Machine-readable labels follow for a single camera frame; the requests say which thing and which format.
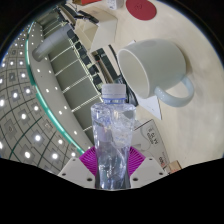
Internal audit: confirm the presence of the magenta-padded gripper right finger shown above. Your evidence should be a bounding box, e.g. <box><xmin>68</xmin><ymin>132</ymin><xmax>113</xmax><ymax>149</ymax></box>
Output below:
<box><xmin>126</xmin><ymin>146</ymin><xmax>169</xmax><ymax>188</ymax></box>

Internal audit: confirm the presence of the flat round red coaster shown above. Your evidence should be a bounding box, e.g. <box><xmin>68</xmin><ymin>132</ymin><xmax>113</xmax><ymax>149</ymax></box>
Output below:
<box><xmin>125</xmin><ymin>0</ymin><xmax>158</xmax><ymax>22</ymax></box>

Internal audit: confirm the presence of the group of round ceiling lights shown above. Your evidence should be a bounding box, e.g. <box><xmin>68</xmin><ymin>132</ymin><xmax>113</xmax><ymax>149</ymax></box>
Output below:
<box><xmin>0</xmin><ymin>24</ymin><xmax>84</xmax><ymax>164</ymax></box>

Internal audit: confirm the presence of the long curved conference desk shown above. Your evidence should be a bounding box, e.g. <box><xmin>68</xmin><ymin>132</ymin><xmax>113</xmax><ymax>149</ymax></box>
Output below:
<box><xmin>54</xmin><ymin>4</ymin><xmax>116</xmax><ymax>91</ymax></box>

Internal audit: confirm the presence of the white ceramic mug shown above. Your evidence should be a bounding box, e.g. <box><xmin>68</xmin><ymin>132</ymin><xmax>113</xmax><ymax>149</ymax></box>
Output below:
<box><xmin>116</xmin><ymin>38</ymin><xmax>195</xmax><ymax>108</ymax></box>

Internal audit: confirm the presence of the row of black office chairs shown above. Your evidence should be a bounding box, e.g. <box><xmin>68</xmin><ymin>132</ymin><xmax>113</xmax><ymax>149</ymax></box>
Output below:
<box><xmin>66</xmin><ymin>28</ymin><xmax>116</xmax><ymax>96</ymax></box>

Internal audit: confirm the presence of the clear plastic water bottle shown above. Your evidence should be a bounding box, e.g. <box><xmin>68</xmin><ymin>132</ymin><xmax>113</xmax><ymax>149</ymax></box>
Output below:
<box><xmin>90</xmin><ymin>83</ymin><xmax>137</xmax><ymax>191</ymax></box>

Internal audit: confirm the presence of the grey round column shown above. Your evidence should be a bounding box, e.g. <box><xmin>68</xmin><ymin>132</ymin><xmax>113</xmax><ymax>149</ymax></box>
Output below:
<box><xmin>32</xmin><ymin>24</ymin><xmax>73</xmax><ymax>63</ymax></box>

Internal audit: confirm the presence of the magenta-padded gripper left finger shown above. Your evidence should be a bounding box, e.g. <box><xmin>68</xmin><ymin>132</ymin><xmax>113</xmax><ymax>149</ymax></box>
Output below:
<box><xmin>57</xmin><ymin>148</ymin><xmax>99</xmax><ymax>190</ymax></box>

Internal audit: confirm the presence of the white paper sheet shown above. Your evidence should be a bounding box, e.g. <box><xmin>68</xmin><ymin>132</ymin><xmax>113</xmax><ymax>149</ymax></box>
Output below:
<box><xmin>134</xmin><ymin>94</ymin><xmax>163</xmax><ymax>121</ymax></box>

